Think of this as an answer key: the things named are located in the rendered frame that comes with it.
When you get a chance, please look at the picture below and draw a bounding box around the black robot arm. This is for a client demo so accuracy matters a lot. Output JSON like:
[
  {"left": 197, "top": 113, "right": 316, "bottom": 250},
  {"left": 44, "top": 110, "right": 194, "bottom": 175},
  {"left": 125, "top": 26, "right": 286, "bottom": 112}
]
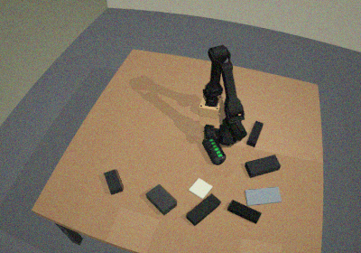
[{"left": 203, "top": 45, "right": 247, "bottom": 145}]

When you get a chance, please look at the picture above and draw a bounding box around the dark grey controller unit with white label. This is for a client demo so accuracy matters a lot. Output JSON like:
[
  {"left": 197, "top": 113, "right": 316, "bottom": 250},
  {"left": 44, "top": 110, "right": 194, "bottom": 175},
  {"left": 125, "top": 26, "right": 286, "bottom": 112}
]
[{"left": 203, "top": 137, "right": 226, "bottom": 165}]

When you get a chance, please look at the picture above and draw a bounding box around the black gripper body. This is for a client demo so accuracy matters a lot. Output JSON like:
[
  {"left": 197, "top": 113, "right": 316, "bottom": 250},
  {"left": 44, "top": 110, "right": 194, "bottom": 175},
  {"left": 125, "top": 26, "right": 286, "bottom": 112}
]
[{"left": 204, "top": 119, "right": 231, "bottom": 138}]

